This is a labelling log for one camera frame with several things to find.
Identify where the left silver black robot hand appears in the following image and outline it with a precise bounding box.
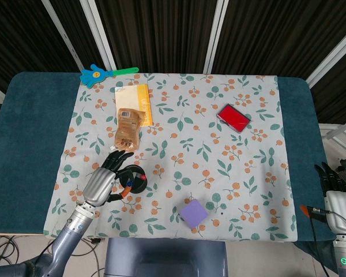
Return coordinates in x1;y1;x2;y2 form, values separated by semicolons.
82;149;135;207

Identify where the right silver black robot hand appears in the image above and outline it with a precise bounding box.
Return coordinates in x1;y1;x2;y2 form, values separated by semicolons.
301;161;346;236

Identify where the black mesh pen holder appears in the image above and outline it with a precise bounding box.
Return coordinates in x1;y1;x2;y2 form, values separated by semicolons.
116;164;148;194

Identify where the brown snack pouch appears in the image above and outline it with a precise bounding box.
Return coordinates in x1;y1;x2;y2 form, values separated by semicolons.
109;108;146;152

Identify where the teal table cover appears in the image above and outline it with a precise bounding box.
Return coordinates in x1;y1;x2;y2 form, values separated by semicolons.
0;71;335;250

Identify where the yellow paper envelope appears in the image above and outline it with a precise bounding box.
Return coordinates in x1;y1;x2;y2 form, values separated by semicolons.
114;84;154;128

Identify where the blue grey robot torso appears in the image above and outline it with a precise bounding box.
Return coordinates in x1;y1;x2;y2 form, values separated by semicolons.
104;238;228;277

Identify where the purple foam cube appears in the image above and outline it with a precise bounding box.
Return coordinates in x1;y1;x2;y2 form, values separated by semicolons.
178;199;210;230

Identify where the floral orange berry tablecloth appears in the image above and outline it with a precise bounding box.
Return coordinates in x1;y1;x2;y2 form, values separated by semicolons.
43;73;299;242

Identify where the blue hand clapper toy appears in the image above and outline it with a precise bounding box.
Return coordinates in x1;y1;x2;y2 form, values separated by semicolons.
80;64;140;89

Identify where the red ink stamp pad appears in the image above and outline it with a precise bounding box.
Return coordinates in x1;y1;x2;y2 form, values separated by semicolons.
216;103;252;133

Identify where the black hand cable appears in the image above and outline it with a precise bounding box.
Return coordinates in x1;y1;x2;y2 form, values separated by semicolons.
307;206;335;277

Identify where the black floor cable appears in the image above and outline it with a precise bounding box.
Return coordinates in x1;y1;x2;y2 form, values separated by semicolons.
80;235;104;277

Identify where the white metal frame rail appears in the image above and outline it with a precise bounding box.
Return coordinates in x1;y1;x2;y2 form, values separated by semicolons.
319;122;346;147

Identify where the white partition post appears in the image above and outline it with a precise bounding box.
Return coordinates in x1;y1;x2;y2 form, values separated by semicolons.
306;27;346;87
203;0;229;73
42;0;88;72
80;0;115;72

